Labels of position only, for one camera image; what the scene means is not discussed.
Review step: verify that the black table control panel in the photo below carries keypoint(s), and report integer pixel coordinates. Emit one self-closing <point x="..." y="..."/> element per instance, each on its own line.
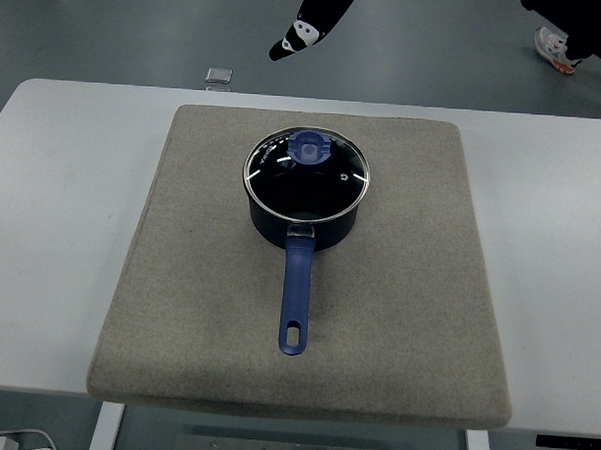
<point x="569" y="442"/>

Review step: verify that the small silver floor plate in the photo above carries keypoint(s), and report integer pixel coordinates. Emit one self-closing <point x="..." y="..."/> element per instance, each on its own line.
<point x="219" y="75"/>

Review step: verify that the white power adapter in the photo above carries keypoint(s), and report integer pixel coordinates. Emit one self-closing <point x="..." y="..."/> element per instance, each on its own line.
<point x="4" y="446"/>

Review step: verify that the beige fabric mat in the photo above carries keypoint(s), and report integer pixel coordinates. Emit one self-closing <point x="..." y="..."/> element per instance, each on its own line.
<point x="402" y="288"/>

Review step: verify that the glass lid with blue knob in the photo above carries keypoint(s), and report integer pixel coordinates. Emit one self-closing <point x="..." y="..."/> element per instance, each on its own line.
<point x="308" y="148"/>

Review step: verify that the person's leg with pale shoe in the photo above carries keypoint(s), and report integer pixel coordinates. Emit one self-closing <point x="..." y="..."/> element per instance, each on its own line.
<point x="598" y="28"/>

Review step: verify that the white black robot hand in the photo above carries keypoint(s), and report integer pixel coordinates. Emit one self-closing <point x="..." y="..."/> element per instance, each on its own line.
<point x="312" y="23"/>

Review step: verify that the grey metal plate with screws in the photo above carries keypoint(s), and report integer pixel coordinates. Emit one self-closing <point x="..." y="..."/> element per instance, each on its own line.
<point x="223" y="449"/>

